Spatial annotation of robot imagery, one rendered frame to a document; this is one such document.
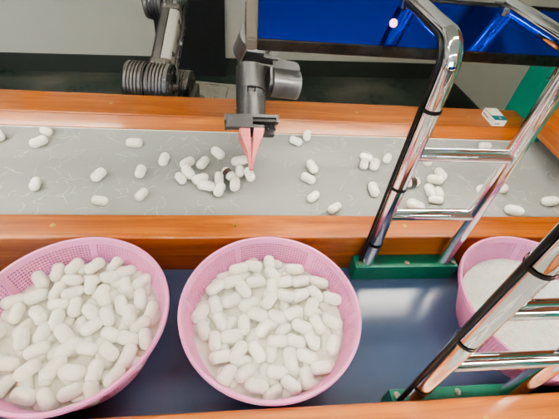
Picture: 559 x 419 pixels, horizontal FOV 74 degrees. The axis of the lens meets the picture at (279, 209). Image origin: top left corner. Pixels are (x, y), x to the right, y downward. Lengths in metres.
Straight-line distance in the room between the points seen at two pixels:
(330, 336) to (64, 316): 0.39
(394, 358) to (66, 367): 0.48
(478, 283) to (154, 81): 0.89
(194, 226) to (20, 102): 0.58
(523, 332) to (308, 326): 0.35
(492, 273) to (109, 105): 0.90
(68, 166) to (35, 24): 2.19
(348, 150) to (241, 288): 0.46
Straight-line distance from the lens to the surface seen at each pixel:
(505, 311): 0.39
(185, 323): 0.57
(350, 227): 0.68
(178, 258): 0.69
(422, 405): 0.56
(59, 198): 0.81
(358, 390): 0.63
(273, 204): 0.73
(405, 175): 0.56
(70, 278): 0.67
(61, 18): 2.94
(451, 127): 1.08
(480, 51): 0.66
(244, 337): 0.58
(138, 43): 2.88
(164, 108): 0.97
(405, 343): 0.69
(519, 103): 1.28
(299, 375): 0.56
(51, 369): 0.60
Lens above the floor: 1.25
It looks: 45 degrees down
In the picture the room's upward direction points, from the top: 7 degrees clockwise
